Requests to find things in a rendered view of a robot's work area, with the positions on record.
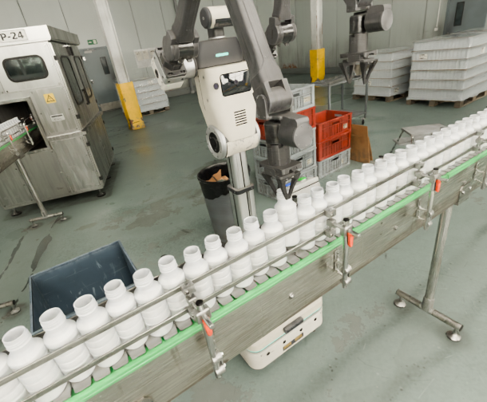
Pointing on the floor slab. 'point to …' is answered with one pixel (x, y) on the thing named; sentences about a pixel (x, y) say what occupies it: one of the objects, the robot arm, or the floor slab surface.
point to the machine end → (43, 112)
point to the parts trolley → (342, 93)
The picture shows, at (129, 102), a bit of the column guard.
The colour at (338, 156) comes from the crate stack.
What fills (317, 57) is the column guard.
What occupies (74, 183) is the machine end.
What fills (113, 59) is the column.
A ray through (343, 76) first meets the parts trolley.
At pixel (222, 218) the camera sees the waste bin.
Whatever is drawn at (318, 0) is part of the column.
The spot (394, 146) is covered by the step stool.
